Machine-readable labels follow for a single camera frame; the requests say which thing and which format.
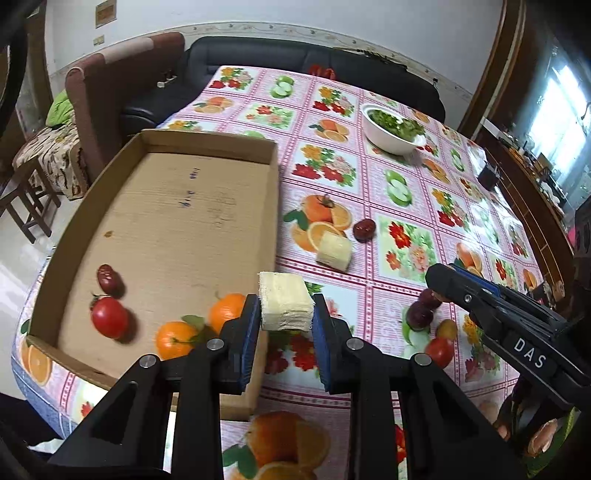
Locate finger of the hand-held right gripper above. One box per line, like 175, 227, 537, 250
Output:
425, 264, 509, 333
449, 262, 568, 326

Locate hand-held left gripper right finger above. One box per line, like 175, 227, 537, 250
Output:
311, 293, 527, 480

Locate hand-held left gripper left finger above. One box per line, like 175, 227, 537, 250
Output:
48, 293, 263, 480

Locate purple passion fruit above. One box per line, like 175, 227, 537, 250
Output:
419, 288, 446, 311
405, 302, 435, 332

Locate orange without leaf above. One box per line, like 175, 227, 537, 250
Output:
208, 293, 247, 335

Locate cream wafer block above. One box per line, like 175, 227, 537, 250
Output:
315, 231, 353, 268
257, 271, 315, 332

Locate red tomato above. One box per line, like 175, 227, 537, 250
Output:
90, 295, 131, 341
426, 337, 455, 369

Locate orange with green leaf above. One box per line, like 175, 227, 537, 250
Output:
154, 315, 208, 361

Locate dark plum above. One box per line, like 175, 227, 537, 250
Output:
353, 218, 377, 243

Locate cardboard box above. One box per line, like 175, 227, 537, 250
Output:
21, 129, 281, 422

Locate dark red date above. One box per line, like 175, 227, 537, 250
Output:
96, 264, 124, 296

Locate person's right hand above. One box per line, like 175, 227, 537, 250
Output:
494, 392, 583, 467

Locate fruit and flower print tablecloth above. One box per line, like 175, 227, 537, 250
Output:
11, 65, 578, 480

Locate dark wooden cabinet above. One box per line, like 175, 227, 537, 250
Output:
457, 0, 591, 296

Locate small black device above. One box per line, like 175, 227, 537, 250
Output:
478, 161, 502, 190

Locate white bowl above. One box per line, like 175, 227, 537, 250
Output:
361, 103, 428, 155

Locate green leafy vegetables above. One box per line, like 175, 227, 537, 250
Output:
369, 108, 426, 141

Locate wooden stool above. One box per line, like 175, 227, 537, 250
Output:
0, 159, 63, 244

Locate patterned chair cushion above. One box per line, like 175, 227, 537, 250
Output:
11, 124, 90, 201

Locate black leather sofa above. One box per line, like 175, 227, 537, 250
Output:
121, 36, 446, 130

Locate brown armchair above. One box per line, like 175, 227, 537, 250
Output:
65, 31, 185, 183

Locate green cloth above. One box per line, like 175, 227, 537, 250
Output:
45, 89, 75, 127

